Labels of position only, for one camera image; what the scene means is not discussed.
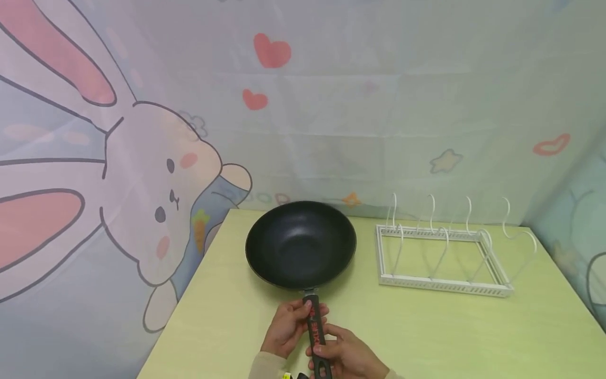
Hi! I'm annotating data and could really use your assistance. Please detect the person's left hand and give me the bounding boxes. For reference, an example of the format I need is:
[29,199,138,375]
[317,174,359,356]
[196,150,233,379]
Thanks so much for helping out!
[260,299,330,360]

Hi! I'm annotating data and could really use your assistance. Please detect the person's right hand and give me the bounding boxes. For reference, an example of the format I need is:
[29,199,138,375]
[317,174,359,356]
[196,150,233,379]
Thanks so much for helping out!
[306,323,391,379]

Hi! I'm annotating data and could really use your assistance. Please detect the white wire pan rack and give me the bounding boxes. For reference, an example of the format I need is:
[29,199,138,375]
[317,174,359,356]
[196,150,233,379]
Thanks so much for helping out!
[376,192,539,299]

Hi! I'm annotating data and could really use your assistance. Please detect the person's left forearm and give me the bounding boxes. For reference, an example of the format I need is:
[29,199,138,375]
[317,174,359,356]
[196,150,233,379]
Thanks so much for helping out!
[248,351,290,379]

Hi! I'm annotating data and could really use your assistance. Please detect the black wok pan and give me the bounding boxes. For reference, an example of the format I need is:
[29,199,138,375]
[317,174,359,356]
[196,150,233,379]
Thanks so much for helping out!
[245,201,357,379]

